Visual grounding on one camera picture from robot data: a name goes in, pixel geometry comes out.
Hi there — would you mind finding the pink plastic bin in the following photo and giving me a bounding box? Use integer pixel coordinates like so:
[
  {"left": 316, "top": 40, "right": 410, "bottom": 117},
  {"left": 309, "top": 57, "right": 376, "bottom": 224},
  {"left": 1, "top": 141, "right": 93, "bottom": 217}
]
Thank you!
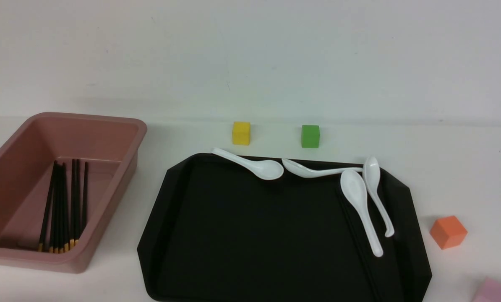
[{"left": 0, "top": 112, "right": 147, "bottom": 273}]

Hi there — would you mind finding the black chopstick gold band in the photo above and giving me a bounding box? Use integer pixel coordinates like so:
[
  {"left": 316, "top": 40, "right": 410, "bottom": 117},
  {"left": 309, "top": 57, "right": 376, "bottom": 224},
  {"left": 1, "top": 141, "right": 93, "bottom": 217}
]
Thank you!
[
  {"left": 61, "top": 162, "right": 70, "bottom": 253},
  {"left": 70, "top": 159, "right": 76, "bottom": 249}
]

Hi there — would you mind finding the plain black chopstick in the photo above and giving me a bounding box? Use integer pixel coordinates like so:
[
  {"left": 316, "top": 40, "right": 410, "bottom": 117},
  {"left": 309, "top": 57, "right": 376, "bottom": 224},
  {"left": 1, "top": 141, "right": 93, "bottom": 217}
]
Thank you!
[
  {"left": 337, "top": 189, "right": 379, "bottom": 302},
  {"left": 339, "top": 187, "right": 383, "bottom": 302}
]

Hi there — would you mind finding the pink cube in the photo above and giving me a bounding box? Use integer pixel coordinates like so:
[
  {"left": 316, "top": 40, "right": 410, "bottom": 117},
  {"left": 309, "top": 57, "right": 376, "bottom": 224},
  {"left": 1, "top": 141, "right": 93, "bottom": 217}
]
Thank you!
[{"left": 471, "top": 277, "right": 501, "bottom": 302}]

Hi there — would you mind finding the green cube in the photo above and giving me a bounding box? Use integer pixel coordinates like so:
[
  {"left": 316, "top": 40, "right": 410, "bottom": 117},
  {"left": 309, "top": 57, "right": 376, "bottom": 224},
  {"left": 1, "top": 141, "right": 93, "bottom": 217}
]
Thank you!
[{"left": 300, "top": 125, "right": 320, "bottom": 148}]

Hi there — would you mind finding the black plastic tray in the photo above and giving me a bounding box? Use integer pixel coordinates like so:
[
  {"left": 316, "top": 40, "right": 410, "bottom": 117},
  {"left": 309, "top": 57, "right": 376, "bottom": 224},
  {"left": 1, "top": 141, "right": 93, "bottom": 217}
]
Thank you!
[{"left": 137, "top": 153, "right": 432, "bottom": 302}]

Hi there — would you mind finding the white ceramic spoon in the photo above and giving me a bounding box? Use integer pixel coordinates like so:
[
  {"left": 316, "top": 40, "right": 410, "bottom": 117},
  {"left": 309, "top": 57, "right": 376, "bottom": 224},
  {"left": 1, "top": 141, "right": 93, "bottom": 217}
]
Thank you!
[
  {"left": 362, "top": 156, "right": 395, "bottom": 238},
  {"left": 339, "top": 170, "right": 384, "bottom": 258},
  {"left": 281, "top": 159, "right": 363, "bottom": 179},
  {"left": 211, "top": 148, "right": 284, "bottom": 180}
]

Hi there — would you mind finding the yellow cube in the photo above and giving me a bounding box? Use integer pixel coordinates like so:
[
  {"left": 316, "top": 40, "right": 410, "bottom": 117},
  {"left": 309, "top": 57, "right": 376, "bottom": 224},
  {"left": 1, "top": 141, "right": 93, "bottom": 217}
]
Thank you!
[{"left": 232, "top": 122, "right": 251, "bottom": 146}]

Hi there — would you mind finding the orange cube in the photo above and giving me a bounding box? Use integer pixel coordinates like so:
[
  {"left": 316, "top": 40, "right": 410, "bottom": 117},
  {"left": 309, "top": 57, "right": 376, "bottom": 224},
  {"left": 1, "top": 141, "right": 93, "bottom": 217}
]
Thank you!
[{"left": 430, "top": 215, "right": 468, "bottom": 250}]

